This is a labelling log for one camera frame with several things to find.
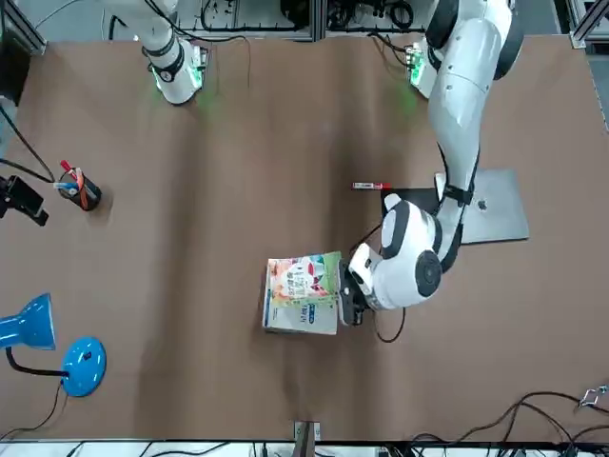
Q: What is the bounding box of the blue desk lamp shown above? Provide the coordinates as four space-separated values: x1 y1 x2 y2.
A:
0 292 108 399

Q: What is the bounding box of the aluminium frame post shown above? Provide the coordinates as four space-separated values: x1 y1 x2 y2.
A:
293 420 321 457

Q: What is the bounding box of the colourful juice recipe book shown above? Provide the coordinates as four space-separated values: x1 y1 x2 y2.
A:
265 250 344 308

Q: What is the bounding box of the aluminium frame rail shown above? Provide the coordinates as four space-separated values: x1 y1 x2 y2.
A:
0 0 49 53
568 0 609 49

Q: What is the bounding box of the silver laptop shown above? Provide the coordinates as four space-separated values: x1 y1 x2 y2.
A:
459 167 531 246

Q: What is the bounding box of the black pen cup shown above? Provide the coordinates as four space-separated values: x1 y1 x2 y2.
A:
53 169 103 212

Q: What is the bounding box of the black lamp cable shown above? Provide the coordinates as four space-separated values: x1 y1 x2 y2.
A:
0 378 70 440

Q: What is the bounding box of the thick white blue book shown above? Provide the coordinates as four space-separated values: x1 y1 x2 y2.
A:
261 285 340 336

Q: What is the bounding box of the black mounted camera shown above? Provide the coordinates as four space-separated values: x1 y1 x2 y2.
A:
0 174 49 228

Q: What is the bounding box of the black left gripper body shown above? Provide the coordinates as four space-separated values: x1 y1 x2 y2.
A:
338 271 370 328

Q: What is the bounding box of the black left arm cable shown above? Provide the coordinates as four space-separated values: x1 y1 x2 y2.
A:
351 223 406 343

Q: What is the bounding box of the black mouse mat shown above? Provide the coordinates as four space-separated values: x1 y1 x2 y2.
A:
380 187 446 215

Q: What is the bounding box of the orange pen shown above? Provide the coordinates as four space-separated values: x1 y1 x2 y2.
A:
74 167 90 210

